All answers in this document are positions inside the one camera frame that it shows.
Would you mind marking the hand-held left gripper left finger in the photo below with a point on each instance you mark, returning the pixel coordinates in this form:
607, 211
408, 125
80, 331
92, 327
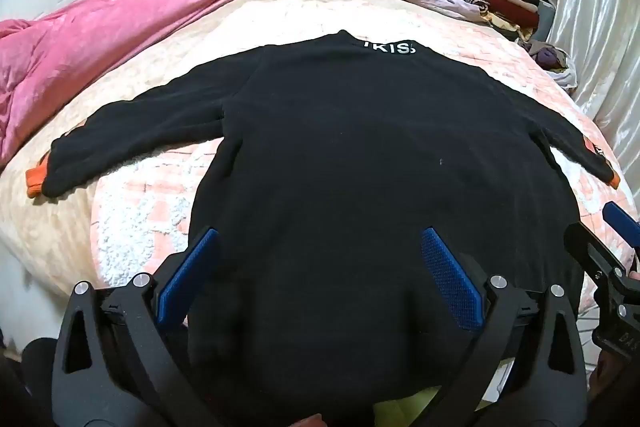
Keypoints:
185, 279

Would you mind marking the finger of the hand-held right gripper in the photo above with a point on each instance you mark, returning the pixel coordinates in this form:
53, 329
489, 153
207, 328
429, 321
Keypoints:
620, 219
595, 252

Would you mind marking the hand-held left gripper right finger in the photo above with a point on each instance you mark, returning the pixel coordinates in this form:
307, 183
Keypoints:
450, 277

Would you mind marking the black sweater with orange cuffs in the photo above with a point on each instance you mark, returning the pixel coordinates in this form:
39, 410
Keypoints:
350, 187

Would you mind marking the orange white checkered blanket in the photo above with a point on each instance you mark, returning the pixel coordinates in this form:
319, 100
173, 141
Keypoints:
135, 217

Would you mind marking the yellow-green cloth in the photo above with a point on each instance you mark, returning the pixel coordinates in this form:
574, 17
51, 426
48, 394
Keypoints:
400, 407

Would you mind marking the purple brown crumpled garment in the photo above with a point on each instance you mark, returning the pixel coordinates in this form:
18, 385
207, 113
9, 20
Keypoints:
547, 56

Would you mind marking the white satin curtain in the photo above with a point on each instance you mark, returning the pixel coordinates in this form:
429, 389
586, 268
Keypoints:
595, 7

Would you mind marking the pink quilt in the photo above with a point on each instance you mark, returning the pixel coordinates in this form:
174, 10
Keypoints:
110, 32

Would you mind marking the beige fleece blanket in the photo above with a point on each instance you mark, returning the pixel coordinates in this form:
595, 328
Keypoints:
210, 22

